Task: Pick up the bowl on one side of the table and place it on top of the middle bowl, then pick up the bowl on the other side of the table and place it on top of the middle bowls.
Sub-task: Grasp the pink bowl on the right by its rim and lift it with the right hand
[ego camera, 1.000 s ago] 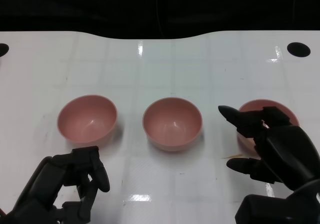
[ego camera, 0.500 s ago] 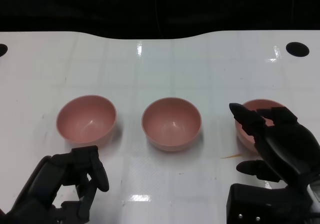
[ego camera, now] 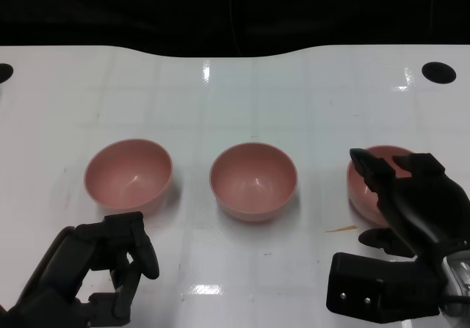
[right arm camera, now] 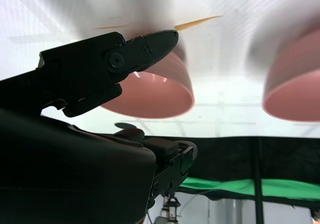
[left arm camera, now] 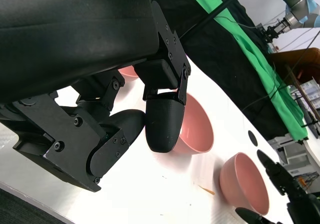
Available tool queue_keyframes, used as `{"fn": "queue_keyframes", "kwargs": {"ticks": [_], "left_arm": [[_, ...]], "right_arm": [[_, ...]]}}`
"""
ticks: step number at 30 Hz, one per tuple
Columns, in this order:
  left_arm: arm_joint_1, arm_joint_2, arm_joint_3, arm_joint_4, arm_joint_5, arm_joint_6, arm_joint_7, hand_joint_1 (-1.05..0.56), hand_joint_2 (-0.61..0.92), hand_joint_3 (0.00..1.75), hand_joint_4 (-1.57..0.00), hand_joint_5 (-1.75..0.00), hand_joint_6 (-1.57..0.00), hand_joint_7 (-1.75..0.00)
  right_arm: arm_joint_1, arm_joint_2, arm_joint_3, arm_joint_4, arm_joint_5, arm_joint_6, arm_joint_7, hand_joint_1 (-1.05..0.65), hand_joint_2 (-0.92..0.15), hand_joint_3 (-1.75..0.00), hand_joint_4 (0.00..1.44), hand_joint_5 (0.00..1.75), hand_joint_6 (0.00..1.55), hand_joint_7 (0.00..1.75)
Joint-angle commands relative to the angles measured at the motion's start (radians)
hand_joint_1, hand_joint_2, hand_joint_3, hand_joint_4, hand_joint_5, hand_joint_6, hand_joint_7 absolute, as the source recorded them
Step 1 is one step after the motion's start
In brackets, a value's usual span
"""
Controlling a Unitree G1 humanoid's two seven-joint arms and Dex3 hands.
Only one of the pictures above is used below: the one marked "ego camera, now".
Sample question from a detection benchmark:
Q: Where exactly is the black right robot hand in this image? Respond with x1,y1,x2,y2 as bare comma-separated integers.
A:
348,147,470,259

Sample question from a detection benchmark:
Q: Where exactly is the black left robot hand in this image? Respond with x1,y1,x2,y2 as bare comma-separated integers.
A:
0,211,161,328

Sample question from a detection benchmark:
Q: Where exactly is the pink plastic bowl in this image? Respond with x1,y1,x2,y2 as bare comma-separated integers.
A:
209,142,298,223
84,139,173,218
346,145,419,229

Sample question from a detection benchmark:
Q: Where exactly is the black backdrop cloth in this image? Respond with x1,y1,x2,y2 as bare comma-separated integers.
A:
0,0,470,59

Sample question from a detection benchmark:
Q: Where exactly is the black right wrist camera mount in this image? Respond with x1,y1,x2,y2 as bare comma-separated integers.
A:
325,252,447,324

